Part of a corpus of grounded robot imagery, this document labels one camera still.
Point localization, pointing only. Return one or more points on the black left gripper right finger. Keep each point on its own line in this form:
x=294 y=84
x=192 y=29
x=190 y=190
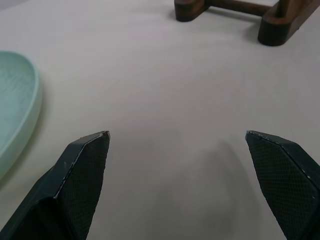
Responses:
x=282 y=180

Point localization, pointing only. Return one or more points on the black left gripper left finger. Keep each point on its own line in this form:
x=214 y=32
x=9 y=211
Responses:
x=75 y=185

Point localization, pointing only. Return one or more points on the dark wooden stand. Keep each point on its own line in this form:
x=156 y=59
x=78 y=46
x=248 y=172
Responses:
x=272 y=23

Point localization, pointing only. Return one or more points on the green plate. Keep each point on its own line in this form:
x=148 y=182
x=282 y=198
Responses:
x=15 y=110

